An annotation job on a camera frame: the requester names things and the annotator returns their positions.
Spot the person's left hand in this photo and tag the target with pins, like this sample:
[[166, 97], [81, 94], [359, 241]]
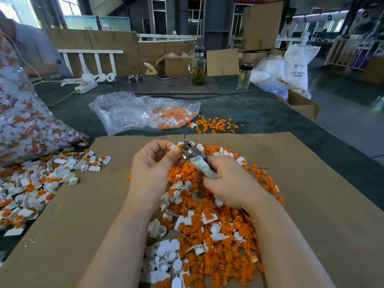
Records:
[[150, 175]]

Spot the person's right hand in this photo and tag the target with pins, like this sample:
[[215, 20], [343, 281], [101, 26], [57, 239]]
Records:
[[237, 183]]

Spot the orange white plastic piece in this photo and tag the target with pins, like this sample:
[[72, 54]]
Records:
[[105, 159], [95, 168]]

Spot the pile of orange and white parts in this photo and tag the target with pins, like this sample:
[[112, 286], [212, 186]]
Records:
[[207, 237]]

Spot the pile of assembled white-orange parts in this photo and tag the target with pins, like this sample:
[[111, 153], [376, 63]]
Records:
[[33, 184]]

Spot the person's right forearm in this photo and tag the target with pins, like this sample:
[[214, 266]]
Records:
[[294, 256]]

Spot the scatter of orange offcuts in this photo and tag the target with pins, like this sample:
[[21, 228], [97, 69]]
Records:
[[215, 124]]

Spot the small clear plastic bag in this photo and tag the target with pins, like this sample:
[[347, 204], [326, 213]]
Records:
[[123, 112]]

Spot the open brown cardboard box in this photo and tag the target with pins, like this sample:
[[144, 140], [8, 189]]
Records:
[[300, 107]]

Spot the black phone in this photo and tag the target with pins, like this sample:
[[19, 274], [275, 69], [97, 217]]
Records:
[[162, 76]]

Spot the brown cardboard sheet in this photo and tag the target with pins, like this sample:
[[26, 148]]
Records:
[[60, 222], [342, 208]]

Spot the glass bottle with black lid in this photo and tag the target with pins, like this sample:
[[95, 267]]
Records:
[[245, 76]]

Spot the clear blue plastic bag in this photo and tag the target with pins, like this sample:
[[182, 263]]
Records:
[[270, 79]]

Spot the white power strip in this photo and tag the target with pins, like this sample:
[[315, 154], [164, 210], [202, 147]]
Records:
[[86, 85]]

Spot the open cardboard box with paper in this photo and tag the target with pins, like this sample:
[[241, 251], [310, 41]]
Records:
[[177, 64]]

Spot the glass tea jar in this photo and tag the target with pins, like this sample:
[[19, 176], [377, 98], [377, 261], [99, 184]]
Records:
[[198, 66]]

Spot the flat brown cardboard panel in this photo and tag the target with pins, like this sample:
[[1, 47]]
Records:
[[222, 62]]

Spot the white woven sack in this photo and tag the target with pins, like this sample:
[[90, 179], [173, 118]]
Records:
[[301, 66]]

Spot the row of upright cardboard sheets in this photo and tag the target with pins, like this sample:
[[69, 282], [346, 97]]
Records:
[[126, 43]]

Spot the large clear bag of seals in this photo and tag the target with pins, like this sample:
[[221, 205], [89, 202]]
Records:
[[27, 120]]

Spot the tall brown cardboard box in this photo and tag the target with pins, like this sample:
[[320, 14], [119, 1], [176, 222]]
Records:
[[264, 27]]

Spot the dark steel pillar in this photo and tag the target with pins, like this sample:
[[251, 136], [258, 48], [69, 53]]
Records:
[[219, 24]]

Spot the white metal rack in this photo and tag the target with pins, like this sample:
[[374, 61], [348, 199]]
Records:
[[354, 54]]

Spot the white railing frame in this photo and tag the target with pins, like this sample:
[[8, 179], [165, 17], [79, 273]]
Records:
[[90, 52]]

